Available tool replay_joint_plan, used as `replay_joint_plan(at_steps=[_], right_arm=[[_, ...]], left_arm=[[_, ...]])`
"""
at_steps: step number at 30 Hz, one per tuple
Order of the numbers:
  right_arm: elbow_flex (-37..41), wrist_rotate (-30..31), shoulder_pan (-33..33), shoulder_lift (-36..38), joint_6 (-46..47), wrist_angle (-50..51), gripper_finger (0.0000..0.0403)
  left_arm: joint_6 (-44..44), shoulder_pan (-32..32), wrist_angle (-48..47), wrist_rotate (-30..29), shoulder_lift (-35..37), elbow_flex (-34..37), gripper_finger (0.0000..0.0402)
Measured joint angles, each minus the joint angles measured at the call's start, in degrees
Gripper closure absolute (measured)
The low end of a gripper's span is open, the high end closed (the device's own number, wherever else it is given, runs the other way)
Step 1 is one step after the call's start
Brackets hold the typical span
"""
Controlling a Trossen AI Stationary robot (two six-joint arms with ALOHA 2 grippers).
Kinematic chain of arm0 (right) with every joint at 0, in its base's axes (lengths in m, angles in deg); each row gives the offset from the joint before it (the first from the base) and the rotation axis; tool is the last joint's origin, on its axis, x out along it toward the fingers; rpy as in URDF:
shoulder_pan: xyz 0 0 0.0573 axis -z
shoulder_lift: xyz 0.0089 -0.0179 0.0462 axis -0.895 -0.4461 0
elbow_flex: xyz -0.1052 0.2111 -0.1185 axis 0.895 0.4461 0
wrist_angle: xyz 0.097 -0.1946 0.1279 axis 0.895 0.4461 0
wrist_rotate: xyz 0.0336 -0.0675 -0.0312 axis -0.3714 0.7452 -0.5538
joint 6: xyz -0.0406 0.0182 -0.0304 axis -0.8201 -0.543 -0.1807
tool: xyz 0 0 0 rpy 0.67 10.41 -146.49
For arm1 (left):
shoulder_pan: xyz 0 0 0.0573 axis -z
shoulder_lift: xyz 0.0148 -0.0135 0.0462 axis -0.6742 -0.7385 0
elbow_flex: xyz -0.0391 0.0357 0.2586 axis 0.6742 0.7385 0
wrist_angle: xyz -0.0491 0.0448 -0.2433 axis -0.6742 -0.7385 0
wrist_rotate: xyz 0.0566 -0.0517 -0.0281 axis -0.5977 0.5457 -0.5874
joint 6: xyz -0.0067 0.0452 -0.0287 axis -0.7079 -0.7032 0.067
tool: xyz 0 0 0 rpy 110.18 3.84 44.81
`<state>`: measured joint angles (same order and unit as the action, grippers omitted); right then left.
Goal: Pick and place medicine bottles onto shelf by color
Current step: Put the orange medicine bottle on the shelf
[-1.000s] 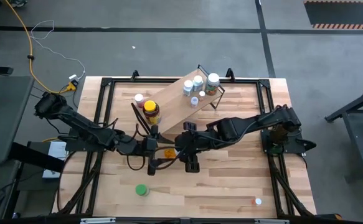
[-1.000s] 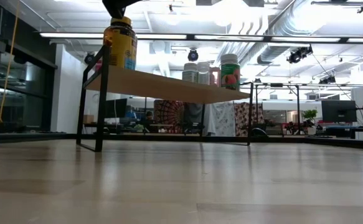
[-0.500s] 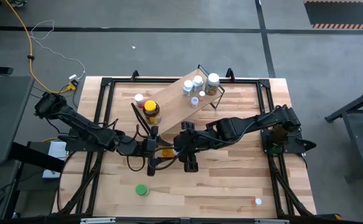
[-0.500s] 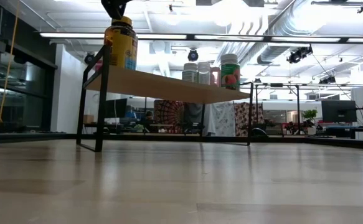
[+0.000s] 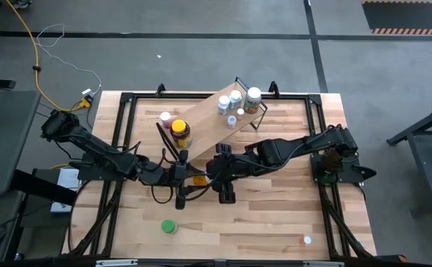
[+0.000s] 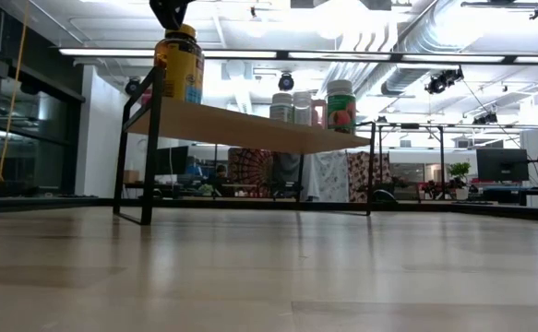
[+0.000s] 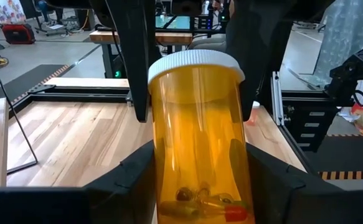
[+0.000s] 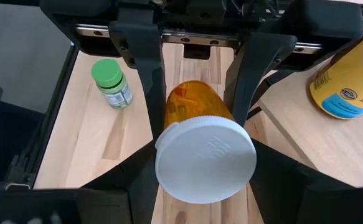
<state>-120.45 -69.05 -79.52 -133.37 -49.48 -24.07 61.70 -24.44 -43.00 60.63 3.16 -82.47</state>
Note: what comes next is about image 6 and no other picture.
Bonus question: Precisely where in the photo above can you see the white square bottle blue label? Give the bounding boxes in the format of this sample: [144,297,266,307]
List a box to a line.
[269,91,294,124]

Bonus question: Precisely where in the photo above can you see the plain grey cloth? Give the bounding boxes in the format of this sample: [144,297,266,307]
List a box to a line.
[272,151,314,199]

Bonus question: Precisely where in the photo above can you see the wooden shelf black metal legs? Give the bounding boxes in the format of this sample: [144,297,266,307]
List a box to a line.
[113,66,377,227]

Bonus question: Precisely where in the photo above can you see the potted green plant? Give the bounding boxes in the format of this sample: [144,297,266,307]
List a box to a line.
[448,160,472,200]

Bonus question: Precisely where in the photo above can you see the yellow power cable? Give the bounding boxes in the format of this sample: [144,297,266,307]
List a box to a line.
[0,0,30,184]

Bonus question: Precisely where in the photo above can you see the person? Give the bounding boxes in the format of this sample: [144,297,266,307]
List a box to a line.
[212,163,233,197]

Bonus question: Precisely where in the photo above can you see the fruit label bottle white cap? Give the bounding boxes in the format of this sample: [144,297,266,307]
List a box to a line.
[325,78,358,136]

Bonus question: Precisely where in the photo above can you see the long linear light strip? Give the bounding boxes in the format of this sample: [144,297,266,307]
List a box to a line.
[58,46,538,65]

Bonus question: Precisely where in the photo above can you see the black aluminium table frame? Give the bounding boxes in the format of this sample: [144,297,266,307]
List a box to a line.
[0,195,538,225]

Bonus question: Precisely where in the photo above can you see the red mandala cloth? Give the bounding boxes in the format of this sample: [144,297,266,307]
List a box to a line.
[227,147,274,198]

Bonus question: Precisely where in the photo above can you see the pink bottle white cap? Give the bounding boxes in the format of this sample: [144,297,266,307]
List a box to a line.
[138,87,155,110]

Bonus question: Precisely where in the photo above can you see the floral print cloth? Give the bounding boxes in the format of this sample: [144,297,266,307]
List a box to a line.
[347,150,392,202]

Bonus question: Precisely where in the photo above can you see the black background rig frame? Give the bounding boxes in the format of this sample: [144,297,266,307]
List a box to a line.
[374,122,446,203]

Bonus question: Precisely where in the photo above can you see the black computer monitor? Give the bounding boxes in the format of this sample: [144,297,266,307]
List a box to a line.
[475,148,531,183]
[155,145,190,176]

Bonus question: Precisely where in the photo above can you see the small white medicine bottle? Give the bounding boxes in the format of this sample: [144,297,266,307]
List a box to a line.
[292,90,314,126]

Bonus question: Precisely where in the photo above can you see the white patterned cloth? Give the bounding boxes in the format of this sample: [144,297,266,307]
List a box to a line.
[312,150,351,203]

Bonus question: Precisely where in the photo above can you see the fish oil bottle yellow cap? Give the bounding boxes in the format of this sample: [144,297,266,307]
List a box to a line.
[153,23,206,104]

